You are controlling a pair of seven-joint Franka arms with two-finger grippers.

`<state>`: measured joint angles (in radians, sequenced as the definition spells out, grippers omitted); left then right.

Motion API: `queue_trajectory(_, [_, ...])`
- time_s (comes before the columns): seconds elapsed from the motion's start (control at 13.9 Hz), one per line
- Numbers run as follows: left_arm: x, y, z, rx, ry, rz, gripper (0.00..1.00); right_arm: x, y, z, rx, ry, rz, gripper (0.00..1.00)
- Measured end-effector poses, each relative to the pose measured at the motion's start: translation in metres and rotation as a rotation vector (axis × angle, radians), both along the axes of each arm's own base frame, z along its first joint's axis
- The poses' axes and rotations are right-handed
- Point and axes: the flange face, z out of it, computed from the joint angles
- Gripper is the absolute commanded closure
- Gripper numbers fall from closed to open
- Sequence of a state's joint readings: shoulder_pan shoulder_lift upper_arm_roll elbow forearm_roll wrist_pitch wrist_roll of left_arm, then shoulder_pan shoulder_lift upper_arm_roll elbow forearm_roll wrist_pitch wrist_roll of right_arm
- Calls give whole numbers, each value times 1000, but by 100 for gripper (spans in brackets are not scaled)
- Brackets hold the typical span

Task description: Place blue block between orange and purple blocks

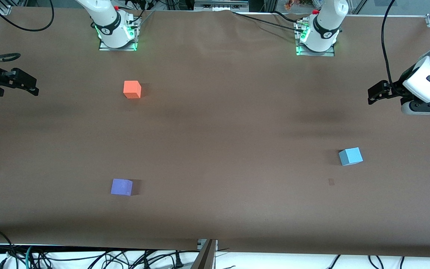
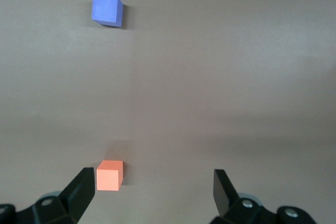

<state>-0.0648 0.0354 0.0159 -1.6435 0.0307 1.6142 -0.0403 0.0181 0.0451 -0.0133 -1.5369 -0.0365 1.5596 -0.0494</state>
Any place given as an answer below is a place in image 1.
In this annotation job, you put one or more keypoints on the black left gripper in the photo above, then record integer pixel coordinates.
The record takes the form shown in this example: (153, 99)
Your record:
(396, 90)

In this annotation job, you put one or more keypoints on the blue foam block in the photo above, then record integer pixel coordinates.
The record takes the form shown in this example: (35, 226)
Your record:
(350, 156)

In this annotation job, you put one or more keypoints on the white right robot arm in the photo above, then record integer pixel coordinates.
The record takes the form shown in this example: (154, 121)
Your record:
(106, 18)

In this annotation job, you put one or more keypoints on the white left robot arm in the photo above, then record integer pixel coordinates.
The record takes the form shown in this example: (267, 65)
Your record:
(327, 22)

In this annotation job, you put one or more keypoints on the orange foam block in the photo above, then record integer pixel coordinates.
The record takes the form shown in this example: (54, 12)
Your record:
(131, 89)

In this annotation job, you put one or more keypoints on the purple foam block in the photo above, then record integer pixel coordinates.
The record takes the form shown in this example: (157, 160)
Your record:
(121, 186)

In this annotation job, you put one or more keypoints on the small orange background object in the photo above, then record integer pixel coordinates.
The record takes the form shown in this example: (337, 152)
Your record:
(290, 4)

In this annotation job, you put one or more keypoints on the brown paper table cover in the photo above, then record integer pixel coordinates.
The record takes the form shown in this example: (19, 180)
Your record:
(237, 149)

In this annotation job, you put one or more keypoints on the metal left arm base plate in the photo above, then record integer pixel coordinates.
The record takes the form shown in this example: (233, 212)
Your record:
(330, 53)

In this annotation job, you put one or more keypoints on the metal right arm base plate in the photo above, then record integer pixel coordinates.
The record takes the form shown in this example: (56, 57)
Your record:
(102, 47)

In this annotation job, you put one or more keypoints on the aluminium profile post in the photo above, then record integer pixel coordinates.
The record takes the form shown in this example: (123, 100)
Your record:
(205, 257)

